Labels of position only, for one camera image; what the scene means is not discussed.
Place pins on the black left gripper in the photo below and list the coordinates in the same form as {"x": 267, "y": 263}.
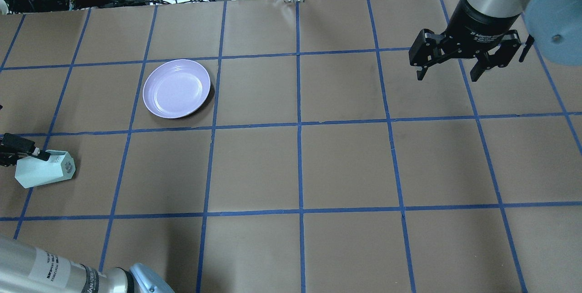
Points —
{"x": 12, "y": 149}

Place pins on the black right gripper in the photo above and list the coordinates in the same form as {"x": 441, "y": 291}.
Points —
{"x": 483, "y": 22}

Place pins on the light teal hexagonal cup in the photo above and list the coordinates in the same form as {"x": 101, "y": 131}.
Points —
{"x": 32, "y": 172}

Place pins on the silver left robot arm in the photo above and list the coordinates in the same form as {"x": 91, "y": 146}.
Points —
{"x": 28, "y": 269}

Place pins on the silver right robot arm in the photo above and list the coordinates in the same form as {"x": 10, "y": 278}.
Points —
{"x": 553, "y": 25}

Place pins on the lavender plate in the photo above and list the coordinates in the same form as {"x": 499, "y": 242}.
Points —
{"x": 176, "y": 89}

